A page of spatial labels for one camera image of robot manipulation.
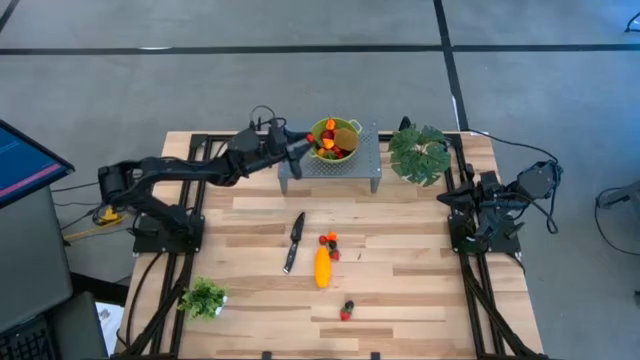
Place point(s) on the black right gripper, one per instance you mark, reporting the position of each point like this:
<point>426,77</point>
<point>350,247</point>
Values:
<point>482,192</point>

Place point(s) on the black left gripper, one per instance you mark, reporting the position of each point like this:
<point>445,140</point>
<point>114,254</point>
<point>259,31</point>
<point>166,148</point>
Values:
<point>255,150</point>

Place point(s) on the green plastic colander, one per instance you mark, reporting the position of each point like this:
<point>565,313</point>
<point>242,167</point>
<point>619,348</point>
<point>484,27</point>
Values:
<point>315,150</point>

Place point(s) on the large red toy tomato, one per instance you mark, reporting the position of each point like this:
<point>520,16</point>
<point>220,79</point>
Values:
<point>327,134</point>

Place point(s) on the red toy strawberry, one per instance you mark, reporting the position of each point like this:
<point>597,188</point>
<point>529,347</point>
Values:
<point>345,315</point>
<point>334,255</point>
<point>336,150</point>

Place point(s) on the brown toy kiwi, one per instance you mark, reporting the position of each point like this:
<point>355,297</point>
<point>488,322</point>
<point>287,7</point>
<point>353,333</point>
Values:
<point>346,139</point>

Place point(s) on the yellow toy squash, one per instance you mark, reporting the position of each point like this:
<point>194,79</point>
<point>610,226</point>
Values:
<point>323,267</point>

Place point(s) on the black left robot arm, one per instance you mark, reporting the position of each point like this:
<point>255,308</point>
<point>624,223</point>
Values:
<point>175,167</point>

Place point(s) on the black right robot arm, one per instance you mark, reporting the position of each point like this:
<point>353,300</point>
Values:
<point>535,182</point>

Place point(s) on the potted monstera plant white pot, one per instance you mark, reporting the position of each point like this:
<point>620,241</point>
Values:
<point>420,155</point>

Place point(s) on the grey perforated metal shelf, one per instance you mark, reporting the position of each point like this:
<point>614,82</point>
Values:
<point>360,165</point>

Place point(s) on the black kitchen knife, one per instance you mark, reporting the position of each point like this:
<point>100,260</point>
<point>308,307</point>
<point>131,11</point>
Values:
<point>296,235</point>

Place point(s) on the small green leafy plant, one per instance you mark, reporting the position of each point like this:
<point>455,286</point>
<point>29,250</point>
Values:
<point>202,299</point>

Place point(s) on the black floor stand leg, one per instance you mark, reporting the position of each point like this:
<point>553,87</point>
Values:
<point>634,25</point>

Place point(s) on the white paper sheet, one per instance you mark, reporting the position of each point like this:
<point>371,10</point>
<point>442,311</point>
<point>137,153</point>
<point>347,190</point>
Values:
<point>110,325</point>

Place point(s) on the blue screen monitor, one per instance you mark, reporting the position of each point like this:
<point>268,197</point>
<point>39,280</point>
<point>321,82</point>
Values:
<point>20,165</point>

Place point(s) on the black keyboard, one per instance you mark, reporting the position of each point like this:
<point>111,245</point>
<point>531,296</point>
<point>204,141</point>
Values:
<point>22,345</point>

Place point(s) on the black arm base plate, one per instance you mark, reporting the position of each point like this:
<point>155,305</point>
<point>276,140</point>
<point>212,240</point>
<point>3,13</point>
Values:
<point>150,245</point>
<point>505,245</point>

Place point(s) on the black aluminium rig frame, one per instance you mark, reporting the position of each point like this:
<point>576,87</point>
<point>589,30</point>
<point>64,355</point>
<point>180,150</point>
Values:
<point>200,137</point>

